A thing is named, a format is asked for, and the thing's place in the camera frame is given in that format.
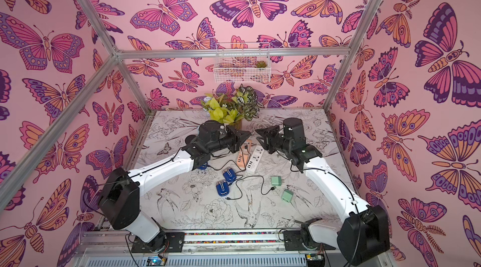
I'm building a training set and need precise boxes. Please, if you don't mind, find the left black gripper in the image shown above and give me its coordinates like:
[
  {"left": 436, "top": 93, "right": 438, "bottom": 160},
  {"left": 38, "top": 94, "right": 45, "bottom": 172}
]
[{"left": 207, "top": 126, "right": 251, "bottom": 156}]

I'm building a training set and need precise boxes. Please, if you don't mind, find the black usb cable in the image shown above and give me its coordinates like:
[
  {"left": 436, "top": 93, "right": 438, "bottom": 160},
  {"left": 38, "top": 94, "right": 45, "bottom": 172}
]
[
  {"left": 225, "top": 174, "right": 277, "bottom": 201},
  {"left": 206, "top": 144, "right": 251, "bottom": 174}
]

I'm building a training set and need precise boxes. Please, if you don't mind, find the green charger adapter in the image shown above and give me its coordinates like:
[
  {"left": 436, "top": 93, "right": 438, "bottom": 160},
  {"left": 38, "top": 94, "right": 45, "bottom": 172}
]
[
  {"left": 281, "top": 189, "right": 294, "bottom": 203},
  {"left": 271, "top": 176, "right": 283, "bottom": 187}
]

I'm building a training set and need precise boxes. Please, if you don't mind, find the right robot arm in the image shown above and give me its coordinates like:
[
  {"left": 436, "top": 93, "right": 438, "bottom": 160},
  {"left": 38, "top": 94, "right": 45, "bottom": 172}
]
[{"left": 256, "top": 117, "right": 390, "bottom": 266}]

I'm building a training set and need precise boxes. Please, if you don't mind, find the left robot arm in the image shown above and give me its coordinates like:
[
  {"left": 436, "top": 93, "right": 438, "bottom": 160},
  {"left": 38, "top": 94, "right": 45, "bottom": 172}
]
[{"left": 98, "top": 120, "right": 251, "bottom": 252}]

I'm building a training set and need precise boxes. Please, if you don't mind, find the white power strip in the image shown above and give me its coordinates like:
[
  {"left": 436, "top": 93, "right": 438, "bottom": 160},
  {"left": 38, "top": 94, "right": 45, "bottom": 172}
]
[{"left": 246, "top": 145, "right": 264, "bottom": 173}]

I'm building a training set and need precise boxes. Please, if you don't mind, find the pink power strip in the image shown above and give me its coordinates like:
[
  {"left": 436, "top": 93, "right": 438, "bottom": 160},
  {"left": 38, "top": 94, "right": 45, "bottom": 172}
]
[{"left": 236, "top": 145, "right": 252, "bottom": 170}]

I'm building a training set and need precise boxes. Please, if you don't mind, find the potted green plant glass vase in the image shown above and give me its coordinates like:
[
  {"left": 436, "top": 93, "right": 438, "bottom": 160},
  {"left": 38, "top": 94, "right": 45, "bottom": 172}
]
[{"left": 200, "top": 85, "right": 264, "bottom": 129}]

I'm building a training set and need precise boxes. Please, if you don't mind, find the white wire basket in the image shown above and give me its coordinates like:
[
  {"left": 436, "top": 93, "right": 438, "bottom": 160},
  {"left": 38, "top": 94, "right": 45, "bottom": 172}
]
[{"left": 212, "top": 42, "right": 272, "bottom": 84}]

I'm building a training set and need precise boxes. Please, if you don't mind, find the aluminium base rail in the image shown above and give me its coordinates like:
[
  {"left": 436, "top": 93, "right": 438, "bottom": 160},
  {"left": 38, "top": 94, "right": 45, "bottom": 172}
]
[{"left": 70, "top": 228, "right": 349, "bottom": 266}]

